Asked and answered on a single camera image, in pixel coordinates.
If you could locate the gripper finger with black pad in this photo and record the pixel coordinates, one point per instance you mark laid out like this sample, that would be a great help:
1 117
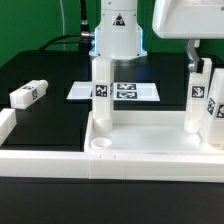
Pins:
195 62

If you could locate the white desk tabletop tray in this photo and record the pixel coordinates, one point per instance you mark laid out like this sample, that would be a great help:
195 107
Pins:
157 132

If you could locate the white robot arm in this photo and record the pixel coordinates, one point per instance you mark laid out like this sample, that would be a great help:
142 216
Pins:
119 36

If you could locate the fiducial marker sheet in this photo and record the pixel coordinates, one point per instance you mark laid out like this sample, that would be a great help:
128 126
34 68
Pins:
122 91

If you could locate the white U-shaped fence frame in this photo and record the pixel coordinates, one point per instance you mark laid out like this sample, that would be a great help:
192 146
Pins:
52 163

